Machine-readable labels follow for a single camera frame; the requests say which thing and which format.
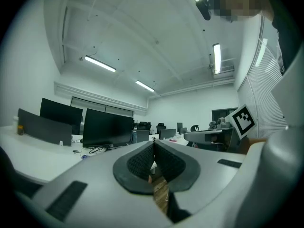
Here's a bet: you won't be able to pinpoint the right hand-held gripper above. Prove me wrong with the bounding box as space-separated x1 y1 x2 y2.
184 104 257 153

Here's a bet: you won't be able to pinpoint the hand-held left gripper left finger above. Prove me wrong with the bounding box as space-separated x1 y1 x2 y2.
32 140 174 228

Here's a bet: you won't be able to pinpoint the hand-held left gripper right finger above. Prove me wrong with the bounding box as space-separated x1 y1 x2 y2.
153 139 247 214

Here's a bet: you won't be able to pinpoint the small black computer monitor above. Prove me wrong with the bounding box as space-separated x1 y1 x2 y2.
158 128 177 141
176 122 188 135

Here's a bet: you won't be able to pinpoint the dark door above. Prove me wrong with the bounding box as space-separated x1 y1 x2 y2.
211 107 238 129

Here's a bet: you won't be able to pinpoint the small grey desk divider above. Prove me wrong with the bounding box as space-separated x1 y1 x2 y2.
132 129 151 144

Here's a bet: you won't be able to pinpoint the white ceiling air vent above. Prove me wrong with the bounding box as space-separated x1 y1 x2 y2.
208 57 236 76

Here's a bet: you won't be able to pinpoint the large black computer monitor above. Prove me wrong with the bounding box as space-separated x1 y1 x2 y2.
82 108 134 149
39 97 84 135

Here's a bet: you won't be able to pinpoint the white window blinds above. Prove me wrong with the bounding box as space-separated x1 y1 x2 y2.
237 15 288 139

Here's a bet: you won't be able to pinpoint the dark grey desk divider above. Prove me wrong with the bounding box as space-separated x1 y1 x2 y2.
17 108 73 147

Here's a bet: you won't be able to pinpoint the grey roller window shade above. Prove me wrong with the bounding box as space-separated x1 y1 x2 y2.
70 96 134 118

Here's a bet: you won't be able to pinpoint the person's dark shirt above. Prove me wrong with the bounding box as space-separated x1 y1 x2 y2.
261 0 304 76

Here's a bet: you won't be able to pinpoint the person's head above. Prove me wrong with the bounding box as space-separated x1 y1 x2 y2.
209 0 274 23

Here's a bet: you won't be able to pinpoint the black desk cables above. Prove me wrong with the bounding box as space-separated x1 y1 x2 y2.
88 145 115 154

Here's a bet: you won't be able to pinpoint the black head-worn camera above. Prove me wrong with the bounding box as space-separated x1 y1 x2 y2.
195 0 212 21

